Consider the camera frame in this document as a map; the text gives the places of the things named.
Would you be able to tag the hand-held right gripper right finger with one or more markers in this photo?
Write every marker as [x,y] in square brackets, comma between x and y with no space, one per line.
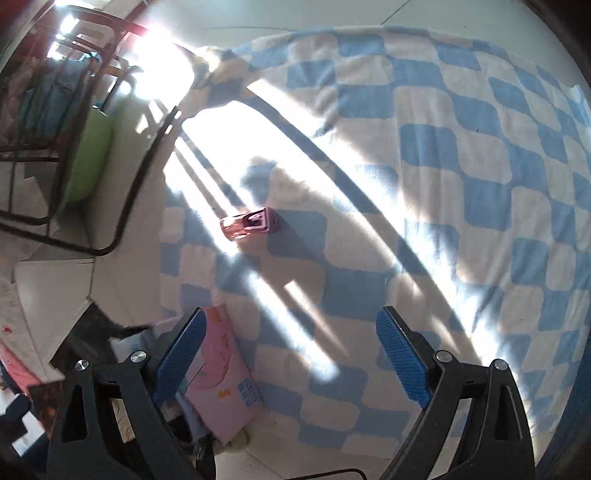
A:
[400,357]

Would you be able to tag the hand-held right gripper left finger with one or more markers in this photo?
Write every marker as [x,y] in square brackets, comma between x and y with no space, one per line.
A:
[181,357]

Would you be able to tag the pink cardboard box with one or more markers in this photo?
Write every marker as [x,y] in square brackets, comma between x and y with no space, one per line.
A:
[221,383]

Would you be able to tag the blue white checkered blanket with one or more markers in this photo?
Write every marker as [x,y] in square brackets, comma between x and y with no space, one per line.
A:
[415,207]

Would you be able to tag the black metal rack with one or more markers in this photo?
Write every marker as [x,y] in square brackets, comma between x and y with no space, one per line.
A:
[134,194]

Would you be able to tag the green cushion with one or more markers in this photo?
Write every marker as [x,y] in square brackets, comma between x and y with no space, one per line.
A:
[87,157]

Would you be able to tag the teal garment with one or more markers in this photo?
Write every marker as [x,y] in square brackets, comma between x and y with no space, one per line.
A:
[51,101]

